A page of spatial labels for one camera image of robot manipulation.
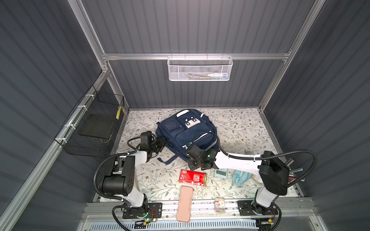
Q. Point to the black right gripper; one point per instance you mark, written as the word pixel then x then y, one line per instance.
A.
pixel 191 167

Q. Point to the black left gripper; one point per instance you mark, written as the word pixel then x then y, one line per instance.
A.
pixel 161 142

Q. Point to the navy blue student backpack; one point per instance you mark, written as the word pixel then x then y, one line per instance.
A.
pixel 188 126

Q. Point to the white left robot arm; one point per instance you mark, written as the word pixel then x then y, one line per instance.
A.
pixel 115 176

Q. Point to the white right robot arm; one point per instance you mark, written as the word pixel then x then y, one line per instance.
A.
pixel 273 172

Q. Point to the red tissue packet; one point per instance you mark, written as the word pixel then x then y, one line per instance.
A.
pixel 193 177

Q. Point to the teal calculator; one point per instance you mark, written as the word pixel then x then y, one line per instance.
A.
pixel 221 173

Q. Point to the pink pencil case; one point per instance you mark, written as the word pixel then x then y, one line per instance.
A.
pixel 184 204

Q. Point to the light blue folded umbrella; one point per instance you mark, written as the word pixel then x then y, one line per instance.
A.
pixel 240 177

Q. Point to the small clear staples box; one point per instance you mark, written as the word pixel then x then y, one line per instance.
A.
pixel 219 205

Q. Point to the pink pencil cup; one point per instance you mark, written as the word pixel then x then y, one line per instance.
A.
pixel 293 171

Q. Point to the black wire mesh basket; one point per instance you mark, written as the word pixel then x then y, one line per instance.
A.
pixel 94 125

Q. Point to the white wire mesh basket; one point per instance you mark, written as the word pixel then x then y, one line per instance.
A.
pixel 199 67

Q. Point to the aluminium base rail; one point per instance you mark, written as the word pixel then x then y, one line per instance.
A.
pixel 204 209

